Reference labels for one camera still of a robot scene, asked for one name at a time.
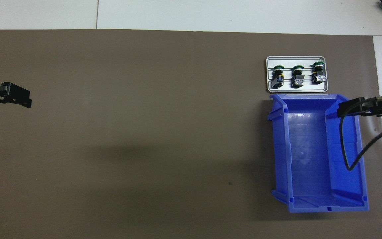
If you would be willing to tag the green push button switch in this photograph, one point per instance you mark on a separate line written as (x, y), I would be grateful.
(278, 78)
(298, 78)
(318, 74)

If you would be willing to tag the blue plastic storage bin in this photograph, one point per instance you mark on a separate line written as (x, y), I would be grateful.
(313, 159)

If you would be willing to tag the silver metal tray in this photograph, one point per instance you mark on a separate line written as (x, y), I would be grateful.
(297, 59)

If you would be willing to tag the brown table mat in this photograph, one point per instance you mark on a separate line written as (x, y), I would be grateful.
(144, 132)

